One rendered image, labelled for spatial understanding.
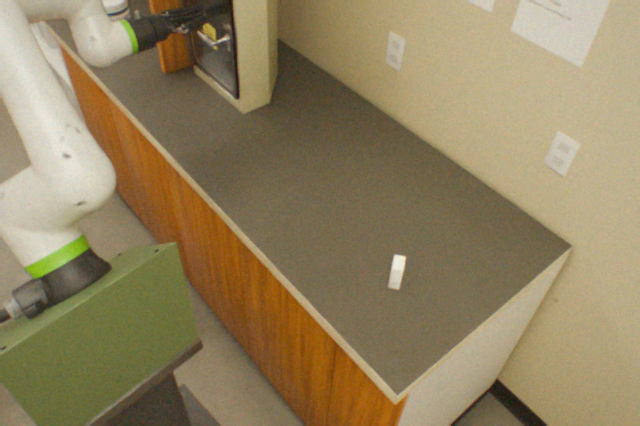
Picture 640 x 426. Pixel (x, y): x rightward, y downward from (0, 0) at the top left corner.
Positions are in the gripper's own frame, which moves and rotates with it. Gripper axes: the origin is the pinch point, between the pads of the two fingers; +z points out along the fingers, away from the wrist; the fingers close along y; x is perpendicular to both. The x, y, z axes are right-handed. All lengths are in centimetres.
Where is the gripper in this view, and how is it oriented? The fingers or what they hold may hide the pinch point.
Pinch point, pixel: (213, 10)
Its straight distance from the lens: 172.8
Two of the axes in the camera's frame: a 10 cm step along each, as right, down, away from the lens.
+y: -6.4, -5.8, 5.0
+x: -0.5, 6.9, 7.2
